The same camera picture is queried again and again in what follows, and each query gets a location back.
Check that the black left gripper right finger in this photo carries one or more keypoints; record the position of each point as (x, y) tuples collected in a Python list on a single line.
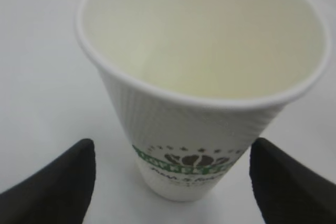
[(287, 191)]

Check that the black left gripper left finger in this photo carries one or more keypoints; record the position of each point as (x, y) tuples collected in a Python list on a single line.
[(61, 192)]

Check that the white paper cup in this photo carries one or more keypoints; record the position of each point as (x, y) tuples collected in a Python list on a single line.
[(195, 82)]

